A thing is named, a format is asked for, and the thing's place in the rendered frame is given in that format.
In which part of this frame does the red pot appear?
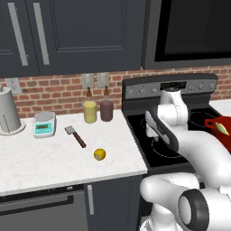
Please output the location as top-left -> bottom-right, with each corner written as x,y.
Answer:
204,115 -> 231,146

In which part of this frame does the white wall socket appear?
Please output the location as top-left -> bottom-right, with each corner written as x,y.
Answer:
5,77 -> 23,95

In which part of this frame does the grey paper towel holder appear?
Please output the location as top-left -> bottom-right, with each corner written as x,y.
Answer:
0,85 -> 27,136

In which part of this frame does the black microwave oven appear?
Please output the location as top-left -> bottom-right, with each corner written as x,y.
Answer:
141,0 -> 231,70

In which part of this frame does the yellow lemon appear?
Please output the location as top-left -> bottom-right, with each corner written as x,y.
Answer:
93,148 -> 107,162

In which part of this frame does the white wall switch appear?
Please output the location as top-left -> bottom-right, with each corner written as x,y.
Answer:
81,72 -> 96,89
97,71 -> 110,88

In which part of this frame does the dark red bottle brown neck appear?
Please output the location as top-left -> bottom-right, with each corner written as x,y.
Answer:
99,85 -> 115,123

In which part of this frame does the dark grey dishwasher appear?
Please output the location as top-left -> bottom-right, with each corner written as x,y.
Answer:
0,184 -> 91,231

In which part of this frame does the spatula with brown handle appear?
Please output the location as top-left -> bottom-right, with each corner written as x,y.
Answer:
63,125 -> 88,150

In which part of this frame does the grey base cupboard handle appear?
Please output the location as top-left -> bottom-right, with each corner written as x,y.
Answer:
87,184 -> 95,217

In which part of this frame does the grey cupboard door handle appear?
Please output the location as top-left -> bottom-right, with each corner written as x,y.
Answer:
32,2 -> 51,66

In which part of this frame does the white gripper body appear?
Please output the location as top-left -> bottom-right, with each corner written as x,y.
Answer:
145,118 -> 161,143

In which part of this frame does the white and teal kitchen scale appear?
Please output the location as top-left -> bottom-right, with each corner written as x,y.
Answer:
32,111 -> 58,139

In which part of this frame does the yellow bottle with brown neck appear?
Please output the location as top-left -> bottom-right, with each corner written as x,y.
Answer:
82,86 -> 98,125

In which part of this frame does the yellow-green corn cob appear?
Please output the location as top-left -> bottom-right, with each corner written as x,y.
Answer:
214,121 -> 230,136

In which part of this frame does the black dishwasher handle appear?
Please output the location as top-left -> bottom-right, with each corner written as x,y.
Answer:
0,194 -> 75,217

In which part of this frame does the dark wall cupboard door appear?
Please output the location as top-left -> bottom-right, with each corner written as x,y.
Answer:
24,0 -> 148,77
0,0 -> 42,79

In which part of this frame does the dark base cupboard door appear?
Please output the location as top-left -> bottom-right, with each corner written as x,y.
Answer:
83,174 -> 143,231

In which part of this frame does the black and grey stove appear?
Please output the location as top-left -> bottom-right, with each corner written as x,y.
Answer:
121,72 -> 231,231

